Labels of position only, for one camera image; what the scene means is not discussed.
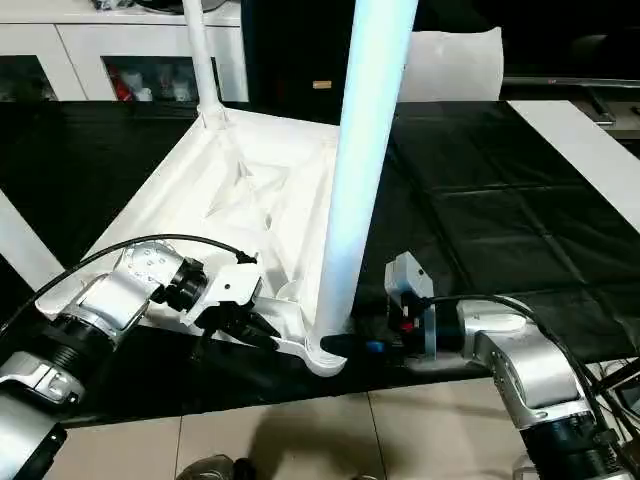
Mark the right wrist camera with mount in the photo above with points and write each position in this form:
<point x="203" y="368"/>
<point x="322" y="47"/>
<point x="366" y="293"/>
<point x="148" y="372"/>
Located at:
<point x="410" y="275"/>

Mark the dark grey bar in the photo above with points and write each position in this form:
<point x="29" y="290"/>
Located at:
<point x="570" y="81"/>

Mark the white flat panel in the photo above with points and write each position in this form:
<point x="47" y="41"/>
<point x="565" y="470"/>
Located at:
<point x="585" y="155"/>

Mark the white plastic table top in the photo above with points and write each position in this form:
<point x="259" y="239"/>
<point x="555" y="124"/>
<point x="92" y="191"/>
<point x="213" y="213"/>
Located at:
<point x="200" y="175"/>

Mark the grey round object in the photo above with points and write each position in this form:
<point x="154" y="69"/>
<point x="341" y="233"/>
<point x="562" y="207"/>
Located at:
<point x="170" y="4"/>

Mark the white board with round fitting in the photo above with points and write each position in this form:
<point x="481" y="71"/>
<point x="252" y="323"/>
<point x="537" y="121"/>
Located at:
<point x="460" y="65"/>

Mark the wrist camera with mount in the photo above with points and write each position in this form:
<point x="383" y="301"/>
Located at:
<point x="410" y="275"/>
<point x="235" y="282"/>

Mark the red item behind glass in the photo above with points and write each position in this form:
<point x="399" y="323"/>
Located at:
<point x="120" y="85"/>

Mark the black work mat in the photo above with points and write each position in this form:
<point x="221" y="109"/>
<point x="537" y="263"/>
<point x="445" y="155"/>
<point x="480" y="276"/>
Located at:
<point x="500" y="200"/>

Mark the white glass-door cabinet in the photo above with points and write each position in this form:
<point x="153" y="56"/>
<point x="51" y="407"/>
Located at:
<point x="125" y="35"/>

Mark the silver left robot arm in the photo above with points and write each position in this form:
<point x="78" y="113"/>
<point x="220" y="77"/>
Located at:
<point x="115" y="295"/>

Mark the white plastic table leg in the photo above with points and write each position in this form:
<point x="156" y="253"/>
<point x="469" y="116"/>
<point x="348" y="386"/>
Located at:
<point x="22" y="240"/>
<point x="365" y="150"/>
<point x="202" y="60"/>

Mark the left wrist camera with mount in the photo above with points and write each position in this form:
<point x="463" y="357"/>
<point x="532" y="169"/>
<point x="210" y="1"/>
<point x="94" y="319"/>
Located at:
<point x="235" y="282"/>

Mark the dark cabinet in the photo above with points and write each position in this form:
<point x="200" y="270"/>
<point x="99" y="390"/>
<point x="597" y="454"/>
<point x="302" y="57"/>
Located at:
<point x="290" y="50"/>

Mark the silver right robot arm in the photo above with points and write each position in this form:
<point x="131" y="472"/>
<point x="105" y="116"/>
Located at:
<point x="530" y="350"/>

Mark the small tan label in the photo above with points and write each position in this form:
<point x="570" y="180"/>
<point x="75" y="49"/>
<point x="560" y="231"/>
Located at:
<point x="322" y="84"/>

